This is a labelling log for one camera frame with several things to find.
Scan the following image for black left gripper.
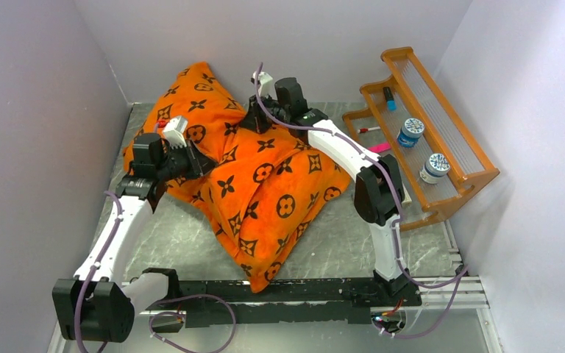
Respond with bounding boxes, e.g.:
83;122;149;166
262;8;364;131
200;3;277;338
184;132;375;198
156;138;219;182

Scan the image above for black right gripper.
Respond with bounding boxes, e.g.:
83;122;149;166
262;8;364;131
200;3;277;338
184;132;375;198
238;92;289;135

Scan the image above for orange patterned pillowcase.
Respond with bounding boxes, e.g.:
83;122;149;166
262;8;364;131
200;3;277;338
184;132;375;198
140;62;350;293

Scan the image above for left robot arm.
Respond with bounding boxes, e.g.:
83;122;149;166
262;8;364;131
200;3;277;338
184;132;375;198
51;133;216;352

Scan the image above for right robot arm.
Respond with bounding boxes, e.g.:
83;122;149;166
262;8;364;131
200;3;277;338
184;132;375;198
241;72;409;305

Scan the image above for red white marker pen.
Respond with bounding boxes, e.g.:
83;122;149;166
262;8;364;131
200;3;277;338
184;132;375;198
357;126;381;134

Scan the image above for pink flat strip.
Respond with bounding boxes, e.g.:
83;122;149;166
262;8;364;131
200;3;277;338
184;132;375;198
368;142;391;154

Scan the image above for blue black highlighter marker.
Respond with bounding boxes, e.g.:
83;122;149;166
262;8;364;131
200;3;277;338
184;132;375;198
383;86;397;112

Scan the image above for wooden tiered shelf rack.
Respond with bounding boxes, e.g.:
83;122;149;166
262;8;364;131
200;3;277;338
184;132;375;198
342;47;500;230

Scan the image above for blue jar near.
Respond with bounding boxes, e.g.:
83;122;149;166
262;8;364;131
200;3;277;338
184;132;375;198
397;118;425;148

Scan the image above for blue jar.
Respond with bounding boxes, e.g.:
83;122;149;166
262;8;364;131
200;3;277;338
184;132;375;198
419;153;451;185
397;118;425;148

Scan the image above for blue jar far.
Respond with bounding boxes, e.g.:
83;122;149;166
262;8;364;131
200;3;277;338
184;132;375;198
419;153;451;185

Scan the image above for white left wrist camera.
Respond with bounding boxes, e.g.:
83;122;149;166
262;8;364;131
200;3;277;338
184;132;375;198
162;115;188;148

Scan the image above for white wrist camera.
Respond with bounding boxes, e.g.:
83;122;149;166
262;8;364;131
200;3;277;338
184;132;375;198
162;115;188;148
251;71;274;98

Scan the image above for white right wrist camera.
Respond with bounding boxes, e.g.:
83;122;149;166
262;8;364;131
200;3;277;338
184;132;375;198
251;71;274;98

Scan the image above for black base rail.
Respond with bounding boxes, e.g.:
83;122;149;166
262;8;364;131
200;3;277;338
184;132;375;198
151;277;423;334

